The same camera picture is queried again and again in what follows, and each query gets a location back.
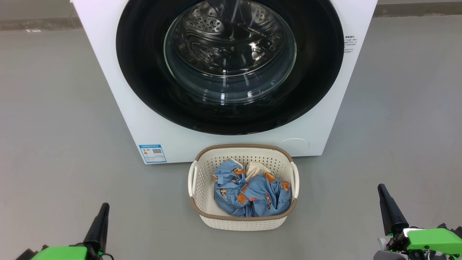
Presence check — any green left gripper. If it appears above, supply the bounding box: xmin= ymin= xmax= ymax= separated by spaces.
xmin=14 ymin=203 xmax=114 ymax=260

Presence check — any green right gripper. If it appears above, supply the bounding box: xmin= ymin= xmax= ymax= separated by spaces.
xmin=374 ymin=184 xmax=462 ymax=260

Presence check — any blue bear-print garment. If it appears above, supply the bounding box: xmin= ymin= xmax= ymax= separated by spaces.
xmin=213 ymin=159 xmax=292 ymax=217

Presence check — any cream and blue garment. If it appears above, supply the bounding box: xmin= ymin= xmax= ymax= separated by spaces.
xmin=245 ymin=162 xmax=273 ymax=182

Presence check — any black round glass washer door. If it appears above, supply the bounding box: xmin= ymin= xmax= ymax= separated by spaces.
xmin=116 ymin=0 xmax=344 ymax=136

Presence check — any white front-load washing machine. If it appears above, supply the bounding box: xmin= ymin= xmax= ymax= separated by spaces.
xmin=71 ymin=0 xmax=378 ymax=165

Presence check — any blue energy label sticker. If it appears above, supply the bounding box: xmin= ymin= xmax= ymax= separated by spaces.
xmin=139 ymin=144 xmax=167 ymax=164

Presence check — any round white filter cover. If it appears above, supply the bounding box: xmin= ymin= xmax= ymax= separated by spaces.
xmin=276 ymin=138 xmax=310 ymax=156

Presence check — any cream perforated laundry basket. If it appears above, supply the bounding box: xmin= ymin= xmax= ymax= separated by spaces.
xmin=188 ymin=144 xmax=300 ymax=231

